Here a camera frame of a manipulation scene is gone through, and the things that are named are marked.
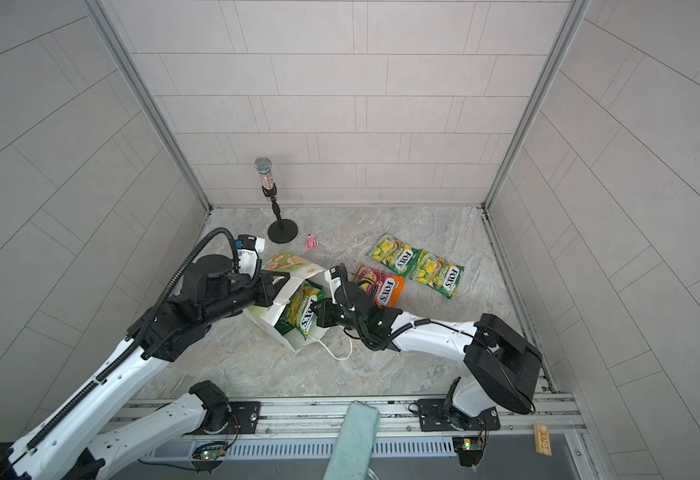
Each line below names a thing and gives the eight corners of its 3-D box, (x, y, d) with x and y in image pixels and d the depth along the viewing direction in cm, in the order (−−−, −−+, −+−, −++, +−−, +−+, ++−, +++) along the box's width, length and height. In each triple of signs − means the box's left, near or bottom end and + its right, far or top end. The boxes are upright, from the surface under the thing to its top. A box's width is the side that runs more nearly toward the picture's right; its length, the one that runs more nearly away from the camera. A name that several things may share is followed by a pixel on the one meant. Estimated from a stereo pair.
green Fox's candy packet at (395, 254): (366, 257, 104) (366, 252, 101) (382, 237, 110) (382, 231, 107) (405, 277, 99) (406, 272, 96) (419, 254, 105) (420, 249, 102)
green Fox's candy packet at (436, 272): (406, 275, 99) (407, 270, 96) (420, 253, 105) (421, 248, 102) (450, 298, 94) (452, 293, 91) (462, 274, 99) (464, 268, 97)
